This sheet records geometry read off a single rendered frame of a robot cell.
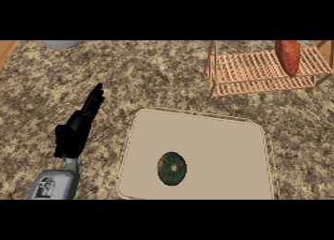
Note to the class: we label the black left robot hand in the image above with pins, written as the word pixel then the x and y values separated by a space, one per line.
pixel 74 129

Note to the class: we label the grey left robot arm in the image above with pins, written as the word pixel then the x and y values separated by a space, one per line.
pixel 55 184

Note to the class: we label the beige square tray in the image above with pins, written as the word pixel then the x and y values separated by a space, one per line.
pixel 205 156

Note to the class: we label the wooden tiered shelf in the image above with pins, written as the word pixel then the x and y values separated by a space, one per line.
pixel 261 72

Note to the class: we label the reddish brown sweet potato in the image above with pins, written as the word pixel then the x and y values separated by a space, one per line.
pixel 288 57

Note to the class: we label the dark green round vegetable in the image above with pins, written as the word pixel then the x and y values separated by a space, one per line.
pixel 171 168

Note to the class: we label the pale grey round object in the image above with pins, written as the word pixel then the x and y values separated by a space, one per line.
pixel 60 43

